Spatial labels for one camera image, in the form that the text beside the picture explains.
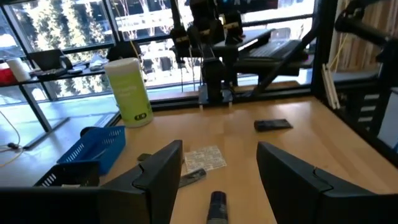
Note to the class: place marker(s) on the black comb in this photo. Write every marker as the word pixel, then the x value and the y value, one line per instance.
pixel 144 156
pixel 192 178

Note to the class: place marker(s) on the dark blue toiletry tube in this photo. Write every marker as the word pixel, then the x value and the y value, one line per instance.
pixel 273 124
pixel 217 207

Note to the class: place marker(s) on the dark laptop by window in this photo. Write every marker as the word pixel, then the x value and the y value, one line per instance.
pixel 46 59

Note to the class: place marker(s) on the white paper roll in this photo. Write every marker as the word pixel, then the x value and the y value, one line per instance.
pixel 19 70

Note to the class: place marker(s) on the grey bench leg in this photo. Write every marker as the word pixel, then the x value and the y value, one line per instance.
pixel 37 109

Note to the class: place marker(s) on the black laptop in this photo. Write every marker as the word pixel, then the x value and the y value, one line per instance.
pixel 270 49

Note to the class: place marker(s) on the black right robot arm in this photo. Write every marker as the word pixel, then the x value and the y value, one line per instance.
pixel 214 74

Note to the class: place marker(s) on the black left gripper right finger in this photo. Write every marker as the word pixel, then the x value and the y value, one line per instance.
pixel 280 180

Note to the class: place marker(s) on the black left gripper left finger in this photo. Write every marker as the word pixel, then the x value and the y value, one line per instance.
pixel 161 174

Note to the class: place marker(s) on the blue plastic bin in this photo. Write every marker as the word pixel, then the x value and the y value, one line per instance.
pixel 93 146

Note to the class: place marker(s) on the green white wipes canister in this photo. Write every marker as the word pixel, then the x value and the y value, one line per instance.
pixel 130 93

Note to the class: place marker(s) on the black plastic bin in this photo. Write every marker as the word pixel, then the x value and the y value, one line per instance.
pixel 71 174

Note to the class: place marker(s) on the black tape roll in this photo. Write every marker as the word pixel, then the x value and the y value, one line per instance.
pixel 66 62

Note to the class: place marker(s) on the black laptop stand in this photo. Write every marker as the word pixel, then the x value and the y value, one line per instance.
pixel 231 62

